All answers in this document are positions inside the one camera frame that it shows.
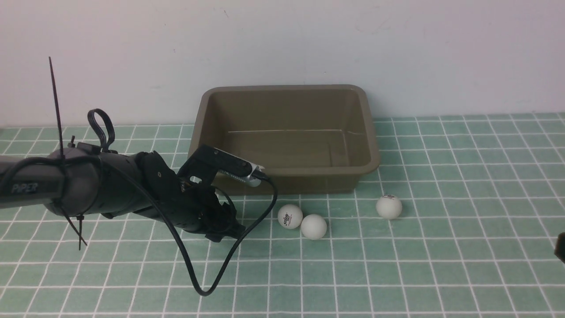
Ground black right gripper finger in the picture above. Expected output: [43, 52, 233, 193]
[554, 233, 565, 263]

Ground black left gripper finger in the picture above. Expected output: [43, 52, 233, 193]
[205, 219, 246, 243]

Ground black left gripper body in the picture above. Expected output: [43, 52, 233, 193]
[146, 177, 235, 234]

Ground white ball with red logo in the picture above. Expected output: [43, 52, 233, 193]
[277, 204, 304, 229]

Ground plain white ping-pong ball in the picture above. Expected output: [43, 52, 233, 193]
[300, 215, 328, 240]

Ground white ball with top mark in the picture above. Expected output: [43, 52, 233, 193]
[376, 195, 403, 220]

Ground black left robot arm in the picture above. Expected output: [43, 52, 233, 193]
[1, 148, 246, 242]

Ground olive green plastic bin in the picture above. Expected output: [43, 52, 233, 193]
[188, 84, 381, 195]

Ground black camera cable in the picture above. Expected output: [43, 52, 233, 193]
[0, 157, 279, 297]

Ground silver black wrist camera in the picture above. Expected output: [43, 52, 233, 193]
[177, 144, 265, 188]

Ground black cable tie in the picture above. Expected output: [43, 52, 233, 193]
[48, 56, 87, 251]

